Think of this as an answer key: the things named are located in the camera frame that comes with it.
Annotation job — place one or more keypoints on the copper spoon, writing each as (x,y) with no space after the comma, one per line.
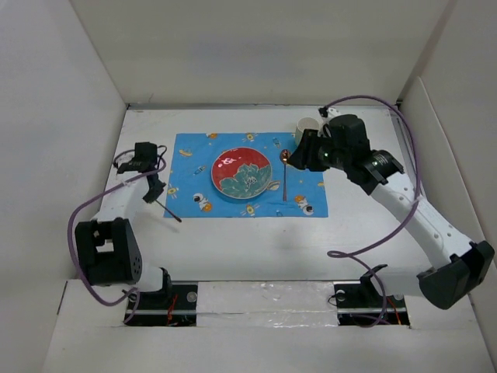
(284,156)

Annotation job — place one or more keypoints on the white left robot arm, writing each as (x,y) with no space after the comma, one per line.
(101,239)

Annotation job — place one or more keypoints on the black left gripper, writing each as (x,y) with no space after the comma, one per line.
(152,196)

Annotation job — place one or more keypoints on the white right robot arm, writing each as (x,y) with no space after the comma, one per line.
(458,264)

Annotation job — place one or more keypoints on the copper fork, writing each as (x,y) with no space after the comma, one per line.
(168,211)

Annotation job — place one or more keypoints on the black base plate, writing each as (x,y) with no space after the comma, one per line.
(175,308)
(358,303)

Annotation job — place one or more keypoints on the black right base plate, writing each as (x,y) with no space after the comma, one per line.
(358,303)

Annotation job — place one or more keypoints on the red and teal plate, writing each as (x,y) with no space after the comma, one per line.
(241,173)

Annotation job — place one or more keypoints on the blue space-print cloth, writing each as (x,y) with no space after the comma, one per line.
(191,193)

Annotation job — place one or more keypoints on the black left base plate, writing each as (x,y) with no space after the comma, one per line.
(175,308)

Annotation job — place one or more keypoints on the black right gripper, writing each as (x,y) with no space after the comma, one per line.
(304,155)

